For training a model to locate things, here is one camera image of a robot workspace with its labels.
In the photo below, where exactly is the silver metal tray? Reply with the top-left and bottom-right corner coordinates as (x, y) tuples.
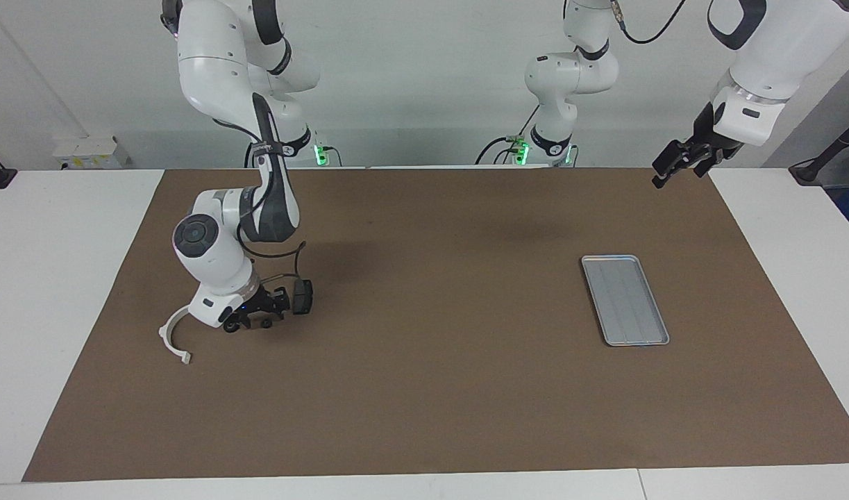
(580, 255), (671, 347)

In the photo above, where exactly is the brown paper table mat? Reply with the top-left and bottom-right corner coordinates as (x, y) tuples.
(22, 165), (849, 483)

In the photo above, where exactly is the white power supply box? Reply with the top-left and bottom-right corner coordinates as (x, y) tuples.
(53, 135), (130, 169)

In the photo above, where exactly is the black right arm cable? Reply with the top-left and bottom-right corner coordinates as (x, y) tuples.
(237, 208), (307, 282)

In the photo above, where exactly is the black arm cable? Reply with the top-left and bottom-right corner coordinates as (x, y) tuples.
(610, 0), (690, 45)
(237, 208), (307, 282)

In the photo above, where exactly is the white semicircular plastic bracket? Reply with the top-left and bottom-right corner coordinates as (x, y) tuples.
(159, 306), (192, 366)

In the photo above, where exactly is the black clamped camera stand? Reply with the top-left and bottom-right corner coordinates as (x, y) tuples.
(789, 111), (849, 187)

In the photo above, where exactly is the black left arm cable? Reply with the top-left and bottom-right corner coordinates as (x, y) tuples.
(610, 0), (690, 45)

